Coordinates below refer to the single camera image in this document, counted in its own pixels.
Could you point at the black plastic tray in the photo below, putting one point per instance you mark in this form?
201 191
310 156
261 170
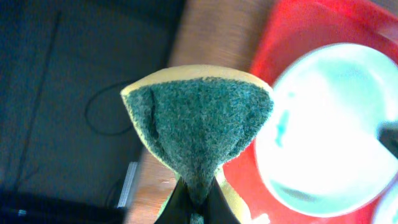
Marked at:
69 152

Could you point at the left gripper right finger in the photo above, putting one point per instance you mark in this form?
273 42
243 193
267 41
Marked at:
215 208

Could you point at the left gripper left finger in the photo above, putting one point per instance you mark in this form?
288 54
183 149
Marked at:
179 207

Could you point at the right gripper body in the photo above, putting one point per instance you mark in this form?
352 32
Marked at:
387 136

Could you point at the green yellow sponge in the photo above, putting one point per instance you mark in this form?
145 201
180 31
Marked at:
196 118

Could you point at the light blue plate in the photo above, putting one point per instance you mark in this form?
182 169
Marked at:
386 209

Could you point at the mint green plate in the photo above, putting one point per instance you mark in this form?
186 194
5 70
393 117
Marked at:
318 154

